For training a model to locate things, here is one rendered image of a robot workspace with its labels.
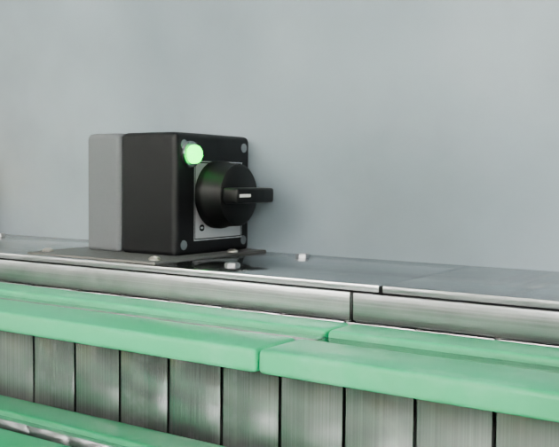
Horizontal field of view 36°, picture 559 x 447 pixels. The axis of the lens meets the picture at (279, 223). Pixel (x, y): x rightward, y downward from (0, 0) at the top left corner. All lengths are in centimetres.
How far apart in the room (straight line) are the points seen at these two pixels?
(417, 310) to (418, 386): 10
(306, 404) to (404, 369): 13
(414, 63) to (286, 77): 10
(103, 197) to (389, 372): 31
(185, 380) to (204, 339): 12
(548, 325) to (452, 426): 7
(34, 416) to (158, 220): 14
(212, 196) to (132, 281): 8
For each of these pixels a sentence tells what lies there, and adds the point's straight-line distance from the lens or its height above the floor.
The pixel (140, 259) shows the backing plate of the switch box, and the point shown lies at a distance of 52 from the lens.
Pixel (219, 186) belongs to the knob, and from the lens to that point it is 54.
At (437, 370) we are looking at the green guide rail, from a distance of 32.
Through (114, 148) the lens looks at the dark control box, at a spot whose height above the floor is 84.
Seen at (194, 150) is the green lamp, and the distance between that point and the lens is 54.
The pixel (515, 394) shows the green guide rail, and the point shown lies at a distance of 30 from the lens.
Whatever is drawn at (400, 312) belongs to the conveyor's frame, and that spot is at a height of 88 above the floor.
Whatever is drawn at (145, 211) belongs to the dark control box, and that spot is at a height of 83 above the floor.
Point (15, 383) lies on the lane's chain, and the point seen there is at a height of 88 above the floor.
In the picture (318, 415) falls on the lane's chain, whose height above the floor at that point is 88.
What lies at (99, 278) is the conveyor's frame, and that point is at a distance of 52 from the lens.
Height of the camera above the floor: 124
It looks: 56 degrees down
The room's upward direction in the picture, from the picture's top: 94 degrees counter-clockwise
